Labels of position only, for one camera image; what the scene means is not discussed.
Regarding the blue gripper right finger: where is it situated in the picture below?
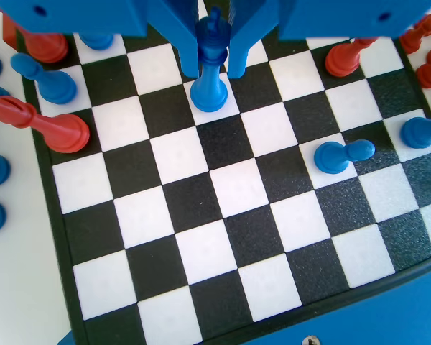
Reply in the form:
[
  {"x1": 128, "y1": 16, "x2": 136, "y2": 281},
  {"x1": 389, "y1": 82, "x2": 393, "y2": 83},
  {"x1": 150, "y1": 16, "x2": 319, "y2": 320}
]
[{"x1": 228, "y1": 0, "x2": 431, "y2": 79}]

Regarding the red chess pawn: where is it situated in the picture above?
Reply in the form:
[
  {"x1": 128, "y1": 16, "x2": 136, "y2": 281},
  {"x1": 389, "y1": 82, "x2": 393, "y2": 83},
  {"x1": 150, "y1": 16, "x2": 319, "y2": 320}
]
[
  {"x1": 324, "y1": 35, "x2": 379, "y2": 79},
  {"x1": 399, "y1": 5, "x2": 431, "y2": 55}
]

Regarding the red chess bishop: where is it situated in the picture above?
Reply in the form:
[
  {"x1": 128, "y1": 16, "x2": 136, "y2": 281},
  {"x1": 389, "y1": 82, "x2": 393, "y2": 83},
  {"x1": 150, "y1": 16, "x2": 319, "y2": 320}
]
[{"x1": 0, "y1": 95, "x2": 91, "y2": 155}]

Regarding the red plastic object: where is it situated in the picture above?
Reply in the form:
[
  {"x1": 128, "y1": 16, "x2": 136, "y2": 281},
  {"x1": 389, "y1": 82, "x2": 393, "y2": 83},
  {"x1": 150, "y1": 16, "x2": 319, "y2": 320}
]
[{"x1": 1, "y1": 10, "x2": 19, "y2": 52}]

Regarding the black and white chessboard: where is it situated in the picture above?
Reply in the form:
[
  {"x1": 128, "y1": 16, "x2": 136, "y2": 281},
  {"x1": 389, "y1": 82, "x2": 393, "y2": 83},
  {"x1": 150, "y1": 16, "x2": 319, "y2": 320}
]
[{"x1": 16, "y1": 0, "x2": 431, "y2": 345}]

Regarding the blue chess king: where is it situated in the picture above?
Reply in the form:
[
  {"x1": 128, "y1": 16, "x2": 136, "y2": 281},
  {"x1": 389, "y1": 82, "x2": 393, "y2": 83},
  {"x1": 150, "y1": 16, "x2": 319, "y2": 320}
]
[{"x1": 189, "y1": 6, "x2": 233, "y2": 113}]

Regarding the red chess queen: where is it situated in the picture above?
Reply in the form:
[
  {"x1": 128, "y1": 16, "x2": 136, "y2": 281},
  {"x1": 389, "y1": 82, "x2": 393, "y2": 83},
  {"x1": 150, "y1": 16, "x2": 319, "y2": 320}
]
[{"x1": 22, "y1": 29, "x2": 70, "y2": 65}]

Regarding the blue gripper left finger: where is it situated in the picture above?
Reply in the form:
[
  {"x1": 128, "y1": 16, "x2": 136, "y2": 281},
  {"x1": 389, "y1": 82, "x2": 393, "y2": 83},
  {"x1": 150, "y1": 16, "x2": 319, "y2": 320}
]
[{"x1": 0, "y1": 0, "x2": 200, "y2": 78}]

